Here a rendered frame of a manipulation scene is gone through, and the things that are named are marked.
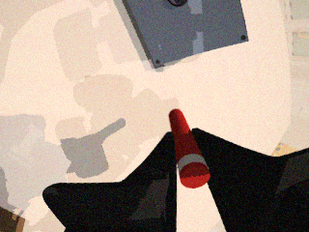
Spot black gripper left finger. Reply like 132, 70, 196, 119
42, 131, 178, 232

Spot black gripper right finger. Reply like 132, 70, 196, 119
192, 128, 309, 232

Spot dark grey sloped panel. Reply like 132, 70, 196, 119
127, 0, 248, 66

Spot red peg with grey band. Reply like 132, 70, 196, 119
167, 108, 210, 189

